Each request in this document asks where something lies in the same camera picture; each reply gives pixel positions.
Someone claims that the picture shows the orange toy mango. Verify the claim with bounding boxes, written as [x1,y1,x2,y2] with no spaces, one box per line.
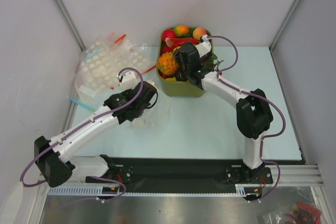
[173,25,189,37]

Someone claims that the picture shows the clear dotted zip bag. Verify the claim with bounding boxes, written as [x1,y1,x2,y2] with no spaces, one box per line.
[131,80,170,127]

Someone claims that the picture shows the toy watermelon slice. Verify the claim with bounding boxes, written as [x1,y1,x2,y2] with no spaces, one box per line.
[165,37,181,48]

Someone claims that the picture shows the green plastic fruit bin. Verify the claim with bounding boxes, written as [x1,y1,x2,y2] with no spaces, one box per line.
[156,27,211,98]

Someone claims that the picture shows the red toy apple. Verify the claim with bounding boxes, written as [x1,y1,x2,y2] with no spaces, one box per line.
[161,29,176,42]

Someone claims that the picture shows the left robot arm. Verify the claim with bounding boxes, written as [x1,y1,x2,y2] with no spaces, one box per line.
[34,81,158,188]

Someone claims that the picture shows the pile of dotted zip bags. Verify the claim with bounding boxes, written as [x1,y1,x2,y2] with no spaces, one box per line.
[75,33,155,107]

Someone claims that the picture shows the dark purple toy plum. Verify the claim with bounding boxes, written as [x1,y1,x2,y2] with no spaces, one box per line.
[175,71,188,81]

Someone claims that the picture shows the red toy chili pepper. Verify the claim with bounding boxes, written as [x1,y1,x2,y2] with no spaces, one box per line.
[171,38,199,49]

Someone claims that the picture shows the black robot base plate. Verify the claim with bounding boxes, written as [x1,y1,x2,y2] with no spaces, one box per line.
[86,155,274,192]

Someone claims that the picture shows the toy peach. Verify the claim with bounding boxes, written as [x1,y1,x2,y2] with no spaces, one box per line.
[192,27,207,40]

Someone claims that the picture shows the white cable duct strip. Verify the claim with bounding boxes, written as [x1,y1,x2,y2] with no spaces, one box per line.
[49,185,262,198]

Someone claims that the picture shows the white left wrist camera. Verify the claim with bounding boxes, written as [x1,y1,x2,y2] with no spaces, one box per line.
[118,71,138,89]

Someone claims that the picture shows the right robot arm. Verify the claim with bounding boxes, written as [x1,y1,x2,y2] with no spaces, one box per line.
[173,40,274,183]

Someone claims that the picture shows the blue zip bag slider strip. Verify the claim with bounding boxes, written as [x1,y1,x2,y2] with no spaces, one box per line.
[69,98,95,112]

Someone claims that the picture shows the toy pineapple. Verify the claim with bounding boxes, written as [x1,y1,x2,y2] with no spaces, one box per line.
[156,52,180,79]

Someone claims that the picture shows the bag of red items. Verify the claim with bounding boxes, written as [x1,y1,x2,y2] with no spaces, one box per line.
[257,200,322,224]

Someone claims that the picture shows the toy lychee cluster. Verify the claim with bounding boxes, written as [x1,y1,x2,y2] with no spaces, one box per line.
[210,59,223,72]

